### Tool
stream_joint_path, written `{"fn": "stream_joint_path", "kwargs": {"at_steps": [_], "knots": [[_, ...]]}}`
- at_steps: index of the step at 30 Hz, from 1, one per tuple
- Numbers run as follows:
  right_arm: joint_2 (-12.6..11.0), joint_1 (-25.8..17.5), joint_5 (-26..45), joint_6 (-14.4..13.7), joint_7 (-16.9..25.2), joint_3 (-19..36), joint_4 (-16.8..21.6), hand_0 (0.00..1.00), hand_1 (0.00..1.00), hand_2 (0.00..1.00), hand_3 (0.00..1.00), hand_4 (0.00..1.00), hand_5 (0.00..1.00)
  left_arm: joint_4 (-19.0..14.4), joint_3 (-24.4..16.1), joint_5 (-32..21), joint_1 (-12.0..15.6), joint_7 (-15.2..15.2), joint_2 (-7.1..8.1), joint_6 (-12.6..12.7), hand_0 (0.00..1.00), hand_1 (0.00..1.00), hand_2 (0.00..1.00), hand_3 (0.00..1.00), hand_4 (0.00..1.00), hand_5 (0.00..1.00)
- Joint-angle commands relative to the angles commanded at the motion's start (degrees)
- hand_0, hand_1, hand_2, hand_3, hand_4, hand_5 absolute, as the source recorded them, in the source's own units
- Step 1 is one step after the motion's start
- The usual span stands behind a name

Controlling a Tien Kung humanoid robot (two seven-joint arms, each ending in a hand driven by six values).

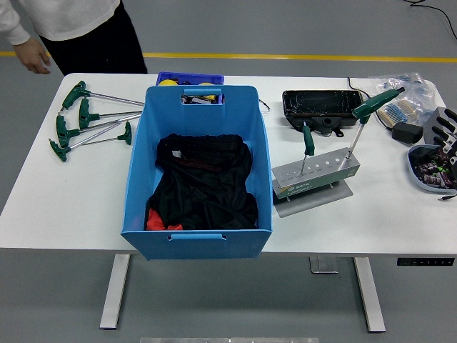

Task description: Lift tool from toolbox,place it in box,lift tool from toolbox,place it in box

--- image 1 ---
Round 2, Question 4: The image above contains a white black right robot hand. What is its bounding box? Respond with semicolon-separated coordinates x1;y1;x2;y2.
431;108;457;160

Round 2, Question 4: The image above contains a person's right hand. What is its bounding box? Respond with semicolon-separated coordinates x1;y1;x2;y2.
13;37;51;75

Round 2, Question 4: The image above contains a large green T-handle hex key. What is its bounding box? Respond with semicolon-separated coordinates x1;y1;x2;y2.
344;86;406;161

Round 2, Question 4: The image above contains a small green T-handle hex key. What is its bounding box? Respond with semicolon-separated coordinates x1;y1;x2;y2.
300;121;316;176

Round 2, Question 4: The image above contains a grey green hex key stand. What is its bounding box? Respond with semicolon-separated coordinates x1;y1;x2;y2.
271;146;361;218

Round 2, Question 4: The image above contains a large blue plastic box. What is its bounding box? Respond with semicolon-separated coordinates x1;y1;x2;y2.
120;84;274;261

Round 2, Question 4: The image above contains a grey block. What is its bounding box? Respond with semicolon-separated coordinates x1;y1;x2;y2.
423;106;457;146

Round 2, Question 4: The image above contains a dark small components pile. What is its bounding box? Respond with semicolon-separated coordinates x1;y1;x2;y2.
413;146;457;189

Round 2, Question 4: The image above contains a black power adapter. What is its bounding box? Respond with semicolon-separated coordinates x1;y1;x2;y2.
391;122;424;146

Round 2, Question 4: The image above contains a grey bowl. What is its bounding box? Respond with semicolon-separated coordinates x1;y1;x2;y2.
407;144;457;194

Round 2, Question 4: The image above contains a tan resistor tape strip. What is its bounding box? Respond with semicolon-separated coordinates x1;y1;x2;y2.
378;99;418;126

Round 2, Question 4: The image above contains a person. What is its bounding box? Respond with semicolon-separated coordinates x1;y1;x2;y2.
0;0;148;76

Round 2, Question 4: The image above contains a clear bag of resistors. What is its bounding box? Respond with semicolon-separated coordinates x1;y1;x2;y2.
367;72;438;129

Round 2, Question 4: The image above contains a black table control panel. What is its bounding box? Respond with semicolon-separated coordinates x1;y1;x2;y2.
396;257;456;267

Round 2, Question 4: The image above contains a black plastic tray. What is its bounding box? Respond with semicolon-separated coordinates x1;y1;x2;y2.
281;89;364;139

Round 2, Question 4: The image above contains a small dark blue bin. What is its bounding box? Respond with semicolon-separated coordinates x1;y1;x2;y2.
156;71;226;87

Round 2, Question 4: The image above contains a white table leg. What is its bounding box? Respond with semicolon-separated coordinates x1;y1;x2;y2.
99;253;131;330
353;256;386;333

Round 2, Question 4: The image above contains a red cloth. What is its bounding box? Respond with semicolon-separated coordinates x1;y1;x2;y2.
146;208;184;232

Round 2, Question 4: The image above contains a black cloth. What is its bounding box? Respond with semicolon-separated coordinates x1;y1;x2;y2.
144;133;260;232

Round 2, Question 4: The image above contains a black cable on table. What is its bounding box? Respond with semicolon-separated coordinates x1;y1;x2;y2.
348;76;373;101

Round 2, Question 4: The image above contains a black floor cable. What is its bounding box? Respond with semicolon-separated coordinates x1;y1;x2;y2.
405;0;457;39

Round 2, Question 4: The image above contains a short green T-handle hex key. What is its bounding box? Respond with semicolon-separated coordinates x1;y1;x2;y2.
81;121;133;146

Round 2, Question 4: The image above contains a grey metal table bracket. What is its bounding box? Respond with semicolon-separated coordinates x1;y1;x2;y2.
309;256;339;274

